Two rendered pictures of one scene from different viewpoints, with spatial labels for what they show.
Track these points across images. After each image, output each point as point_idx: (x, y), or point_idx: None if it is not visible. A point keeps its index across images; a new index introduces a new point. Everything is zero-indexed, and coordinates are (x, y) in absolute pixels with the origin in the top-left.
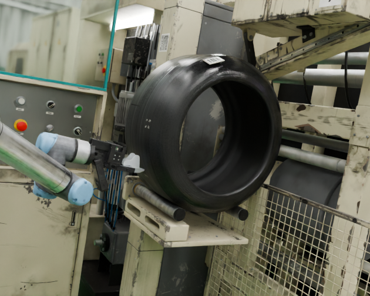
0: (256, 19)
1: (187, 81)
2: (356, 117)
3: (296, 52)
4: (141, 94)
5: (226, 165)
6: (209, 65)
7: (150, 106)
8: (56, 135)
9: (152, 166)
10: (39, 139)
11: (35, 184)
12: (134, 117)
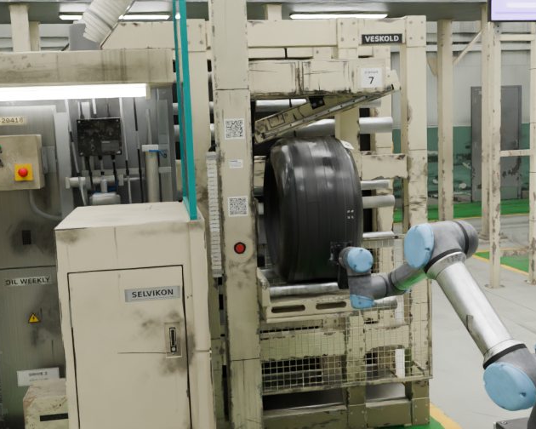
0: (286, 93)
1: (356, 168)
2: None
3: (309, 118)
4: (317, 191)
5: (275, 237)
6: (348, 150)
7: (346, 197)
8: (362, 248)
9: None
10: (364, 256)
11: (368, 298)
12: (322, 214)
